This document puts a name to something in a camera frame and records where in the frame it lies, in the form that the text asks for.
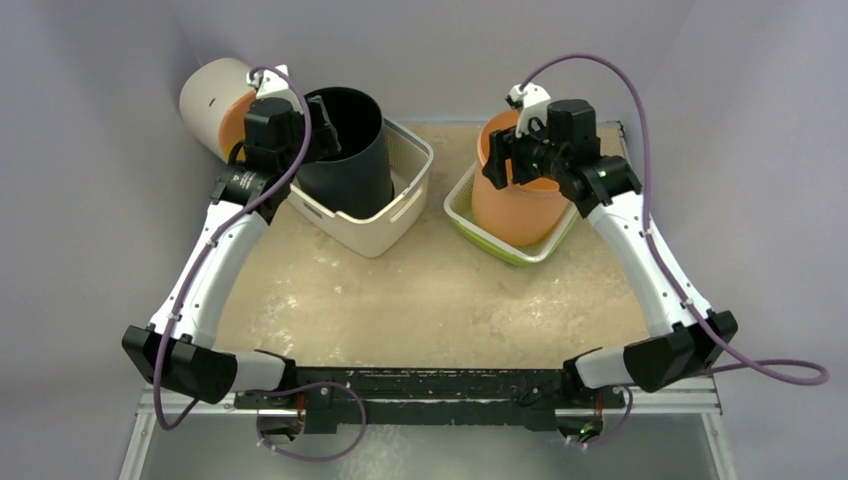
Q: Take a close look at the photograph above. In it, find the green white perforated basket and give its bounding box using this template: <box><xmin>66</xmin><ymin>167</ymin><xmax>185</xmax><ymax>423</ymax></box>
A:
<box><xmin>443</xmin><ymin>165</ymin><xmax>580</xmax><ymax>267</ymax></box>

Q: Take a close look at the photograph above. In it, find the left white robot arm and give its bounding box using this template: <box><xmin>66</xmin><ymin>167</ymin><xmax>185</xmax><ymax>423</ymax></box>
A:
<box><xmin>121</xmin><ymin>95</ymin><xmax>341</xmax><ymax>409</ymax></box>

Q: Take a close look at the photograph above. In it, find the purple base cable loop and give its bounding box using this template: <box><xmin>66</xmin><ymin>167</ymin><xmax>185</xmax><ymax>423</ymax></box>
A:
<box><xmin>254</xmin><ymin>381</ymin><xmax>368</xmax><ymax>464</ymax></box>

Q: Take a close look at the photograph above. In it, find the large orange plastic bucket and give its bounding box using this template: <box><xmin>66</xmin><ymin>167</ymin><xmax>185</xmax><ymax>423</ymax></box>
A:
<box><xmin>471</xmin><ymin>110</ymin><xmax>571</xmax><ymax>247</ymax></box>

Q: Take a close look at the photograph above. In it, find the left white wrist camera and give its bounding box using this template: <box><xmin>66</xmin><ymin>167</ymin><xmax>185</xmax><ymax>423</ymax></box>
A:
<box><xmin>246</xmin><ymin>64</ymin><xmax>297</xmax><ymax>102</ymax></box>

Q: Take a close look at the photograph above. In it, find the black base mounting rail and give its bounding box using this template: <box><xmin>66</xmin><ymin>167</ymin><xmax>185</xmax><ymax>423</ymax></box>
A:
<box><xmin>234</xmin><ymin>366</ymin><xmax>626</xmax><ymax>434</ymax></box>

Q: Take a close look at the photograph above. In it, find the aluminium table frame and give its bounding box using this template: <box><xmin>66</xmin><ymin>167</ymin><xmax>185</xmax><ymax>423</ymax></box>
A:
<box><xmin>119</xmin><ymin>119</ymin><xmax>740</xmax><ymax>480</ymax></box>

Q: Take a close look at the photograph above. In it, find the cream plastic storage basket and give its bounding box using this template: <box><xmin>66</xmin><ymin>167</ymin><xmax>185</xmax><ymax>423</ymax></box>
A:
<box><xmin>287</xmin><ymin>118</ymin><xmax>434</xmax><ymax>258</ymax></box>

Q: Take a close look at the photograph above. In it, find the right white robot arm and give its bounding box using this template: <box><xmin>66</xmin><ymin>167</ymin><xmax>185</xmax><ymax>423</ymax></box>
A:
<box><xmin>481</xmin><ymin>99</ymin><xmax>738</xmax><ymax>407</ymax></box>

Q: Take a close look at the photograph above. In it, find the white orange cylindrical container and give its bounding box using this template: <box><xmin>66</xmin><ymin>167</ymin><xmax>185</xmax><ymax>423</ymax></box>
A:
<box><xmin>178</xmin><ymin>58</ymin><xmax>256</xmax><ymax>163</ymax></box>

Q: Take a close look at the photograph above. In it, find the tall black cylindrical bin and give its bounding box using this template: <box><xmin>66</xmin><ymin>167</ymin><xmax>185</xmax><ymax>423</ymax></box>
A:
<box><xmin>296</xmin><ymin>86</ymin><xmax>394</xmax><ymax>219</ymax></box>

